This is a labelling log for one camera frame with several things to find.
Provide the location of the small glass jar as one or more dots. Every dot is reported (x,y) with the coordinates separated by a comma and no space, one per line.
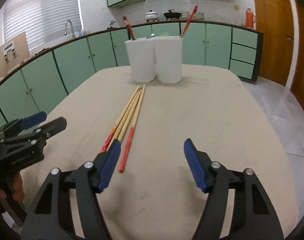
(243,22)

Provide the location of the metal kitchen faucet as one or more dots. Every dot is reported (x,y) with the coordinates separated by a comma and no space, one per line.
(72,28)

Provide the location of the cardboard board with clips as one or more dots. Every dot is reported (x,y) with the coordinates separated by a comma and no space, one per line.
(16,47)

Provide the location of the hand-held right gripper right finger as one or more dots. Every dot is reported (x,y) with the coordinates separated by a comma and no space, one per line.
(194,165)

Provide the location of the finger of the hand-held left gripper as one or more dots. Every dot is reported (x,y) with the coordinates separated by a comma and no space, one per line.
(54,126)
(33,120)

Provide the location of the white window blinds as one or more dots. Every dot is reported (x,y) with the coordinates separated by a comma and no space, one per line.
(41,12)

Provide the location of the bottles by sink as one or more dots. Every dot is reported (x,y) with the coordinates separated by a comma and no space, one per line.
(83,33)

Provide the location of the black wok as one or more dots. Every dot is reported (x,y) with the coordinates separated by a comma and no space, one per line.
(172,15)

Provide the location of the gas stove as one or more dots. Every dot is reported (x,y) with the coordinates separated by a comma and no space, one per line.
(164,20)

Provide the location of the stack of bowls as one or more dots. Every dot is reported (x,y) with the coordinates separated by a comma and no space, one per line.
(185,15)

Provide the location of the white cooking pot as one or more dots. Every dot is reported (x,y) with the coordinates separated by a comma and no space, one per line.
(152,16)

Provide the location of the brown wooden door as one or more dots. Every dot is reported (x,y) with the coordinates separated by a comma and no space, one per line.
(303,67)
(272,30)

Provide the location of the orange thermos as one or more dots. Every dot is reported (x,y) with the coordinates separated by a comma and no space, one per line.
(249,18)

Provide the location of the white two-compartment utensil holder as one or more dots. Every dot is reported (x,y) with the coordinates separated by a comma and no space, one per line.
(144,60)

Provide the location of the green base cabinets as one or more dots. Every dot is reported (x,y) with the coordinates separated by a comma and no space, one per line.
(67,65)

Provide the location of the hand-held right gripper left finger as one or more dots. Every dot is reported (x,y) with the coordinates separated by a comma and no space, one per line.
(109,162)

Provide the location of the person's left hand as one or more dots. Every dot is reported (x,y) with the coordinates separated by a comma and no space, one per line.
(18,187)

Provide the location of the patterned bowl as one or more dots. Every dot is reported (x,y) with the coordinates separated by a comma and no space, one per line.
(200,16)

